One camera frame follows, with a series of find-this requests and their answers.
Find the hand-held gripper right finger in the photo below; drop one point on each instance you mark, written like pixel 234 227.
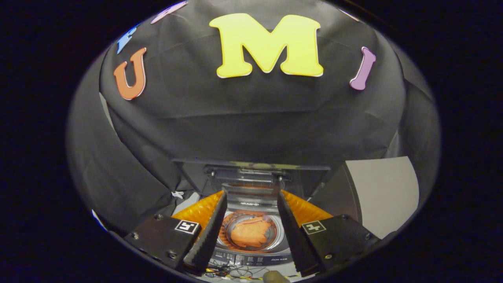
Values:
pixel 292 239

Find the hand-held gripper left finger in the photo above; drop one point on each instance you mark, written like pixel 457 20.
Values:
pixel 210 239

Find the orange shirt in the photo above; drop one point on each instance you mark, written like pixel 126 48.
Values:
pixel 251 234

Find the grey washing machine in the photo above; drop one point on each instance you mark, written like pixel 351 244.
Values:
pixel 251 259

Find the person's pale shoe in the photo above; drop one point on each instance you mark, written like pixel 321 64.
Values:
pixel 275 277

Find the grey cabinet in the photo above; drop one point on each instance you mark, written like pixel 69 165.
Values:
pixel 381 192

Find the white blue-edged panel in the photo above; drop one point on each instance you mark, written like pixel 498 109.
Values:
pixel 99 221

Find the black backdrop cloth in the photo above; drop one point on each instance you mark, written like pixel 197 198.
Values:
pixel 251 118

